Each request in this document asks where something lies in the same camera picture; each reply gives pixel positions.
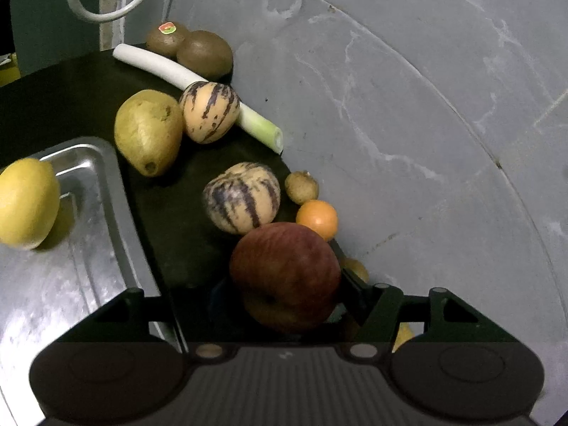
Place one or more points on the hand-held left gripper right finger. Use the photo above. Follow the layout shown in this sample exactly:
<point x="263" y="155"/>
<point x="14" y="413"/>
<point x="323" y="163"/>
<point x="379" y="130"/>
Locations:
<point x="381" y="310"/>

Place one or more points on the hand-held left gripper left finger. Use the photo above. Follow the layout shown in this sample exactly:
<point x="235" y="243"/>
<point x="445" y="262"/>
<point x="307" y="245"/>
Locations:
<point x="120" y="319"/>

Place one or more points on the yellow brown pear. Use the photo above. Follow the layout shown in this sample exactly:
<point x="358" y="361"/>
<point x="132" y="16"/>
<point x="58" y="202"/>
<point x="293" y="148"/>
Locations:
<point x="403" y="337"/>

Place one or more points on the small brown fruit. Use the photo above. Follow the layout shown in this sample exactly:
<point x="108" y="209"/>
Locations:
<point x="301" y="187"/>
<point x="357" y="270"/>

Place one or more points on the metal tray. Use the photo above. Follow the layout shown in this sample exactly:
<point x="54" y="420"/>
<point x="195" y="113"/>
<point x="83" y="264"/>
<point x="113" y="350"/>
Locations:
<point x="66" y="275"/>

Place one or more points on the red apple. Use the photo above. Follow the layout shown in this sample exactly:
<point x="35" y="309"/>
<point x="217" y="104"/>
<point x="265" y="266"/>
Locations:
<point x="284" y="270"/>

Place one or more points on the small orange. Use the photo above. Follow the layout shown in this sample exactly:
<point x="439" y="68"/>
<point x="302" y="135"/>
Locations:
<point x="317" y="218"/>

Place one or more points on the pale striped pepino melon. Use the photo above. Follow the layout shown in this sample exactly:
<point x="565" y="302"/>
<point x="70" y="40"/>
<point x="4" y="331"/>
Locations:
<point x="242" y="197"/>

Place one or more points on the green pear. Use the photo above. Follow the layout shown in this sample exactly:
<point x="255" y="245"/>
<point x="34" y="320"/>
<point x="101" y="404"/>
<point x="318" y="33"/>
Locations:
<point x="148" y="133"/>

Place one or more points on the tan striped pepino melon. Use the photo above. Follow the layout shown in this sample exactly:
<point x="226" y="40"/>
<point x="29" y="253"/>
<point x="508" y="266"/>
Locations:
<point x="208" y="113"/>

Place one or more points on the yellow round fruit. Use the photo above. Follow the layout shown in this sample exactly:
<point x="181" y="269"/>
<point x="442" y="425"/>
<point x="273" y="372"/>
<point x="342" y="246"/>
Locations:
<point x="26" y="204"/>

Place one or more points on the white leek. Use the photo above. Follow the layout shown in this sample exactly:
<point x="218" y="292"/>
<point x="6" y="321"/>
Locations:
<point x="146" y="60"/>

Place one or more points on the yellow bag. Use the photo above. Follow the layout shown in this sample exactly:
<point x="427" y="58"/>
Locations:
<point x="8" y="75"/>

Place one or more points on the brown kiwi with sticker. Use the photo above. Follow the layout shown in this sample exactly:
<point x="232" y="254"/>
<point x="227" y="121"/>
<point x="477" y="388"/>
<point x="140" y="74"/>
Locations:
<point x="160" y="45"/>

